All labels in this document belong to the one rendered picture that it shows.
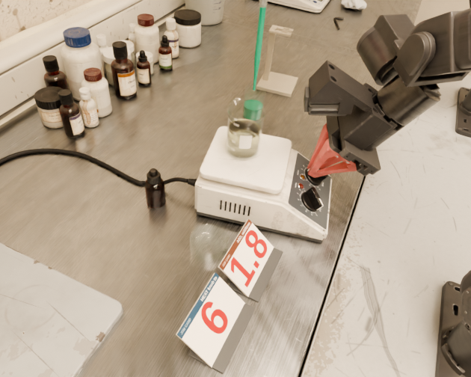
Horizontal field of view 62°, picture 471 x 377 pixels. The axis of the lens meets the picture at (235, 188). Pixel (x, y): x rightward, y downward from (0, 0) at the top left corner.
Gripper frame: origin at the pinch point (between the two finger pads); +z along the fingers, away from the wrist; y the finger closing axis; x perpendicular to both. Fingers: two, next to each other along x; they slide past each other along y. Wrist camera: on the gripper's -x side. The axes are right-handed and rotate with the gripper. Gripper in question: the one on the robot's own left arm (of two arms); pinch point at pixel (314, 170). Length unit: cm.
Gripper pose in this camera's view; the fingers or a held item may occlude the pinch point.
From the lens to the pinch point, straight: 61.8
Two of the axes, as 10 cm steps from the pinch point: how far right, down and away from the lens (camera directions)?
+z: -5.5, 5.1, 6.6
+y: -0.6, 7.6, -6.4
